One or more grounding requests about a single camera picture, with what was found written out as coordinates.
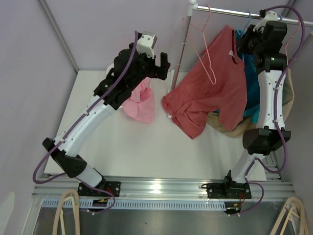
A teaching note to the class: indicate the beige tubes lower left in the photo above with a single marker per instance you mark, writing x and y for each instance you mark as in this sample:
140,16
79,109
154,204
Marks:
73,197

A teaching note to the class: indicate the beige t shirt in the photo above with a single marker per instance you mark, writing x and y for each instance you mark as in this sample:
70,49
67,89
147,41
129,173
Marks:
246,124

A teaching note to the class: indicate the pink hanger at rail end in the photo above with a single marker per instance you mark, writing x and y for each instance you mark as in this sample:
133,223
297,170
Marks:
291,42

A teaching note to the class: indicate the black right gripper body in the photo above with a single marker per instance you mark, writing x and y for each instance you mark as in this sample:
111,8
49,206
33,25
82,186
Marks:
251,44

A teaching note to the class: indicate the red t shirt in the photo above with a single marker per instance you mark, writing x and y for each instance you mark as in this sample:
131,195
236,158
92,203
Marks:
217,82

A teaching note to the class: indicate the teal t shirt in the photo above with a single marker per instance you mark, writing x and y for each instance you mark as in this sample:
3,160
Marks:
252,85

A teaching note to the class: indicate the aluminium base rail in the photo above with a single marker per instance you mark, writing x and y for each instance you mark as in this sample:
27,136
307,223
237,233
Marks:
133,188

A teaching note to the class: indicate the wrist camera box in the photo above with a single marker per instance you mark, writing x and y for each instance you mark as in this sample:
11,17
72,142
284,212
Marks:
146,43
269,16

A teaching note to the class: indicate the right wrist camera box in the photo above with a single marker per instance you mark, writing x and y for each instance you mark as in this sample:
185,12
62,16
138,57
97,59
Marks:
269,16

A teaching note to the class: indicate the metal clothes rack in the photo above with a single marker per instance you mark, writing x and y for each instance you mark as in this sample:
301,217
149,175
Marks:
193,6

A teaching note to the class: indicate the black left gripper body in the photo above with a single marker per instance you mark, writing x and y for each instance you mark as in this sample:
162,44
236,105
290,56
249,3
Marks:
147,68

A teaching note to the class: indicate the beige tubes lower right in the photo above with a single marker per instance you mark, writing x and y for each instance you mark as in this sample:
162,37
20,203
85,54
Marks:
293,211

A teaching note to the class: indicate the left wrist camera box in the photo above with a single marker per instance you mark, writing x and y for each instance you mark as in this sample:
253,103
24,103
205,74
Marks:
146,43

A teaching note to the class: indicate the beige tubes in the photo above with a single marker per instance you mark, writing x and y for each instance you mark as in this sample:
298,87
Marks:
293,211
73,197

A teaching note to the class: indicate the pink t shirt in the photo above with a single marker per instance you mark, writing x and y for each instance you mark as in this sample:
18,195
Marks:
141,105

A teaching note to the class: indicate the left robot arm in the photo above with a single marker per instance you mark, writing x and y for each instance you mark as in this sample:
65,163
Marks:
130,67

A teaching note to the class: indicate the white slotted cable duct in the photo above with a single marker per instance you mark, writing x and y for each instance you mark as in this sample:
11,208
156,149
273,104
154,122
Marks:
154,205

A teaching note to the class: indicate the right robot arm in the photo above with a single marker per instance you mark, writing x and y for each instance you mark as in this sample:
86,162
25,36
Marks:
264,41

